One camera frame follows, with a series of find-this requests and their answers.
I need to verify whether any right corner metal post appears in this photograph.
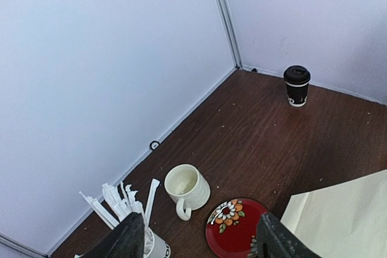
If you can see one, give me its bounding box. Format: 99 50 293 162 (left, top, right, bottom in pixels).
215 0 243 69

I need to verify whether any cream paper bag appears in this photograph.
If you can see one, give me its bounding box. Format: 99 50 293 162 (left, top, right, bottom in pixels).
281 170 386 257

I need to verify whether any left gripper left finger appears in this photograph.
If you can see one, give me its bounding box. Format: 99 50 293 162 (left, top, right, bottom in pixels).
87 213 145 258

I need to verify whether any left corner metal post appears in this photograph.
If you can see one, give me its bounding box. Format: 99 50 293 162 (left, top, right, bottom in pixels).
1 234 50 258

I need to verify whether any black wall grommet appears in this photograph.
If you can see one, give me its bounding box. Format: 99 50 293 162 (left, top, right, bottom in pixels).
149 141 160 150

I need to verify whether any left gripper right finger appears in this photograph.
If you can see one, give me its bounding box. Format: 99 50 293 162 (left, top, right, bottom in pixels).
256 212 320 258

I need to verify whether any white cup holding straws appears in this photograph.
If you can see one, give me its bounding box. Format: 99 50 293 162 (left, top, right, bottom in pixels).
143 228 172 258

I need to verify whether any wrapped white straws bundle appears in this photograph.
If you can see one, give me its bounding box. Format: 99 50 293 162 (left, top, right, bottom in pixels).
79 179 160 233

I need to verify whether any black plastic cup lid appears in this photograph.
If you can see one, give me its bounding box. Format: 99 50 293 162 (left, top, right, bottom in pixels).
284 65 311 85

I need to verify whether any black paper coffee cup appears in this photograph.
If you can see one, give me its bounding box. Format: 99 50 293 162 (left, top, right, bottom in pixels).
285 82 309 108

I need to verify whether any corner metal post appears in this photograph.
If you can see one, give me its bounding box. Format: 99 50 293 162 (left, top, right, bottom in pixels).
215 0 243 69
1 234 50 258

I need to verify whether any red floral plate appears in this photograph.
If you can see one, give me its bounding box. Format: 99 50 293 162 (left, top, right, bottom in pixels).
206 198 268 258

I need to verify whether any cream ceramic mug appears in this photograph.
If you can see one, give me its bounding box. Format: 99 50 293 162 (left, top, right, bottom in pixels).
164 164 211 221

